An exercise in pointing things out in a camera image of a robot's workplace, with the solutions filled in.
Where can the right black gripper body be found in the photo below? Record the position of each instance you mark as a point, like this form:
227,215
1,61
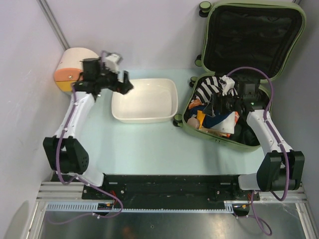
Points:
227,103

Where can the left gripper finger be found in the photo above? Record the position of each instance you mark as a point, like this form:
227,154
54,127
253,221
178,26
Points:
125,88
126,80

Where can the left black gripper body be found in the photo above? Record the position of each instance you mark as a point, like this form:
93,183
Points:
109,80

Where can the black white striped garment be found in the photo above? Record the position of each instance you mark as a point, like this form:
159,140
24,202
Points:
210,85

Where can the white rectangular plastic basin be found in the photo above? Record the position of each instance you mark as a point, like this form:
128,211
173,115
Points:
151,100

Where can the cream drawer box orange fronts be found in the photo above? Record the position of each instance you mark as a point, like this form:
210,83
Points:
70,66

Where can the green hard-shell suitcase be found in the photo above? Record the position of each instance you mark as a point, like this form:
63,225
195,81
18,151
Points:
248,39

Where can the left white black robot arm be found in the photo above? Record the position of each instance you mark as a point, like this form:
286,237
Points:
65,153

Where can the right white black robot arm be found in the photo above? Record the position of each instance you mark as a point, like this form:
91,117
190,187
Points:
282,167

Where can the orange tube bottle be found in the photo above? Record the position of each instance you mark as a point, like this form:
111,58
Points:
200,117

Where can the navy blue garment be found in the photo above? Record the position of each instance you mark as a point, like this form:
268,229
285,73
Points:
209,122

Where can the beige round pouch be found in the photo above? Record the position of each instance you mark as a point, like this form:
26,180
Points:
193,122

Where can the white orange patterned cloth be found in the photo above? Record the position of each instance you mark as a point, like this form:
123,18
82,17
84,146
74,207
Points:
226,128

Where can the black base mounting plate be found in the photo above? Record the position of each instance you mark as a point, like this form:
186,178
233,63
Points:
173,192

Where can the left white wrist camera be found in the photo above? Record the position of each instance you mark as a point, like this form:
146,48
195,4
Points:
112,61

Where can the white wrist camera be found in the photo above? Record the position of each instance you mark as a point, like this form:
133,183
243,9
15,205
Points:
228,86
112,61

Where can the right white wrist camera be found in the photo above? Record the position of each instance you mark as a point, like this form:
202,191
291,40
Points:
228,86

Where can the aluminium frame rail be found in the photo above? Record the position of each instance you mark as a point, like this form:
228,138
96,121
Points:
55,191

